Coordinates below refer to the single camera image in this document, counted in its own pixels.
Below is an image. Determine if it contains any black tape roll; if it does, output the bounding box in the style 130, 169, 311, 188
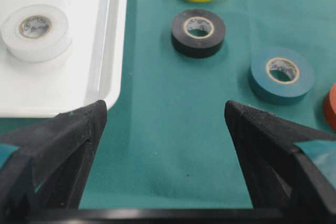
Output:
171, 9, 226, 58

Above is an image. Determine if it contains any white tape roll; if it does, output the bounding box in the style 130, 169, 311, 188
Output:
1, 5, 72, 62

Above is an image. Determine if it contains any teal green tape roll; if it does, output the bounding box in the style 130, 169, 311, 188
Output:
249, 47, 315, 105

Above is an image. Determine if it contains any green table cloth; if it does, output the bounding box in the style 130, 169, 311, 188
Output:
80, 0, 335, 208

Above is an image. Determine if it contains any white plastic tray case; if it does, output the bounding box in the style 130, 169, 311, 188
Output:
1, 0, 127, 118

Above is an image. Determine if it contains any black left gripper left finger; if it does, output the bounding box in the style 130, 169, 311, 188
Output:
1, 100, 107, 214

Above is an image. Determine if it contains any orange red tape roll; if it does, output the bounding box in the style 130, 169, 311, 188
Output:
322, 83, 336, 131

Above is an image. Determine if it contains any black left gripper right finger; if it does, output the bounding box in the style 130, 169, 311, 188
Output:
224, 100, 335, 214

